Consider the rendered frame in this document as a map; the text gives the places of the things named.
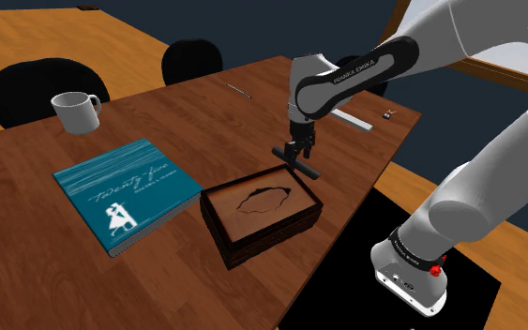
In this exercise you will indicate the dark wooden tissue box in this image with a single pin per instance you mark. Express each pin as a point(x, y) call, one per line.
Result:
point(263, 228)

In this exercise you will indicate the large black round chair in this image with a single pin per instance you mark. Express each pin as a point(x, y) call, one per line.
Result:
point(25, 96)

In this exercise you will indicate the flat grey bar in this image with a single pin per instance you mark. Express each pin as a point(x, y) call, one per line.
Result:
point(352, 121)

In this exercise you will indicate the wooden framed window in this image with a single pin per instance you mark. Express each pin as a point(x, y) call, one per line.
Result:
point(510, 76)

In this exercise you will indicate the black robot stand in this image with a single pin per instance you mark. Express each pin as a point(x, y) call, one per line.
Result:
point(359, 292)

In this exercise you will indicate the teal hardcover book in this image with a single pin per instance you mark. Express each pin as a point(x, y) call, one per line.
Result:
point(131, 182)

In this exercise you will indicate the thin grey pen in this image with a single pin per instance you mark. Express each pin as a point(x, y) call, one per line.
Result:
point(239, 91)

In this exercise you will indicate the black cylindrical marker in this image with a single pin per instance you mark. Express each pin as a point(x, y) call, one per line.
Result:
point(307, 170)

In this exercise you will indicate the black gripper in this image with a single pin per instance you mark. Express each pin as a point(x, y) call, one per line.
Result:
point(302, 131)

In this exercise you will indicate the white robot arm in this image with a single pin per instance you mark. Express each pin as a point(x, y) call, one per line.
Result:
point(496, 151)

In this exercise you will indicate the white mug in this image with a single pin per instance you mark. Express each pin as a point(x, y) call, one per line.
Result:
point(75, 114)

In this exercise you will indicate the small black and orange object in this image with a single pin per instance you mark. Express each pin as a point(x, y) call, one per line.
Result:
point(387, 115)

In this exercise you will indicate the small black round chair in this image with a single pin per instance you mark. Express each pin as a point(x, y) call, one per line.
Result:
point(190, 61)

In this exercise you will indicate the brown wooden table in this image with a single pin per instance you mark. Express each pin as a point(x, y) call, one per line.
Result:
point(176, 123)

